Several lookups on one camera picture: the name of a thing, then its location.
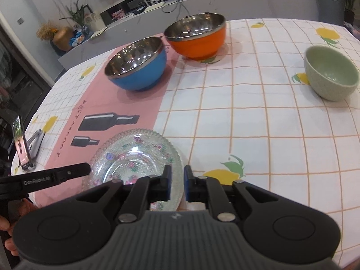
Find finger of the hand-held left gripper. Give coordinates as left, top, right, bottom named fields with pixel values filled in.
left=56, top=162, right=92, bottom=185

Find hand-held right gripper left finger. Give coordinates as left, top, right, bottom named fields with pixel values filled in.
left=63, top=164, right=173, bottom=224

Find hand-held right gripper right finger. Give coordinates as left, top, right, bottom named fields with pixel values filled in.
left=183, top=164, right=284, bottom=223

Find beaded clear glass plate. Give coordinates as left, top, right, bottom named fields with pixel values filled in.
left=81, top=128, right=184, bottom=211

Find flowered clear glass plate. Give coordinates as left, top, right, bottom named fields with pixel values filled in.
left=98, top=138, right=175, bottom=186

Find blue steel bowl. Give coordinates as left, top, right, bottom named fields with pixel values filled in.
left=105, top=36, right=167, bottom=91

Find orange steel bowl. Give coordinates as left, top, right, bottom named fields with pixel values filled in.
left=164, top=13, right=227, bottom=60

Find green ceramic bowl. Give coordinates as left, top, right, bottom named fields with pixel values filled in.
left=304, top=45, right=360, bottom=102

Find person's left hand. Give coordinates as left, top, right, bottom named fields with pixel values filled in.
left=0, top=198, right=39, bottom=257

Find grey phone stand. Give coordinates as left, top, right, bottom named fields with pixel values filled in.
left=18, top=129, right=47, bottom=172

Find smartphone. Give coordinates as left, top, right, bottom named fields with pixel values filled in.
left=12, top=115, right=32, bottom=167

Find checked lemon print tablecloth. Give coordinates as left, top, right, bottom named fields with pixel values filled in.
left=11, top=18, right=360, bottom=268

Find blue snack packet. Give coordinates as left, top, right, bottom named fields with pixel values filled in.
left=69, top=32, right=86, bottom=47

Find gold vase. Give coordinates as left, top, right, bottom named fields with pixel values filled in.
left=53, top=27, right=74, bottom=52

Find paper sheets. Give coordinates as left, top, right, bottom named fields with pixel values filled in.
left=90, top=27, right=109, bottom=38

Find dried flower bunch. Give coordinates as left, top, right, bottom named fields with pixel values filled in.
left=36, top=20, right=58, bottom=41

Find white vase with plant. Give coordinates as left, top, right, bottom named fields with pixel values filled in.
left=60, top=0, right=100, bottom=33

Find grey marble television console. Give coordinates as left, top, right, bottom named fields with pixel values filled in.
left=58, top=0, right=318, bottom=71

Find grey-blue trash can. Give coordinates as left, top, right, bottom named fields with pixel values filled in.
left=317, top=0, right=344, bottom=26

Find long-leaf potted plant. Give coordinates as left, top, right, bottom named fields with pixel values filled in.
left=328, top=0, right=360, bottom=24

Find black cable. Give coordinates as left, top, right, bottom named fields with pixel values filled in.
left=162, top=0, right=194, bottom=13

